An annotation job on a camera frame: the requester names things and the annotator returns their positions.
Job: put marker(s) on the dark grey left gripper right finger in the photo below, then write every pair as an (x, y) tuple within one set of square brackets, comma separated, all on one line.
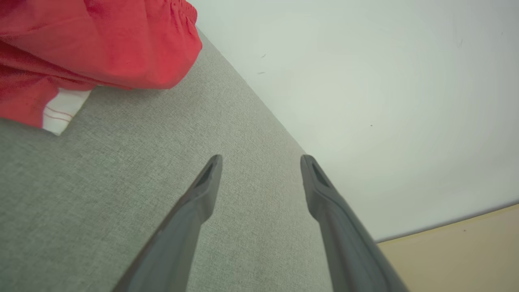
[(348, 243)]

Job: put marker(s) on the red shorts with white stripes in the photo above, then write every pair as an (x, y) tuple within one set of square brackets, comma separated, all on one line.
[(134, 44)]

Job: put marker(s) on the red jersey with white sleeves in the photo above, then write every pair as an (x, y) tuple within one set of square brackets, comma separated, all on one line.
[(24, 97)]

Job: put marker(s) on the grey fabric sofa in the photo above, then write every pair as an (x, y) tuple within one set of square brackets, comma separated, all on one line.
[(121, 182)]

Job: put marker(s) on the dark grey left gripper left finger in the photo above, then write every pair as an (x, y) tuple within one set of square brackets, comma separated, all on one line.
[(178, 243)]

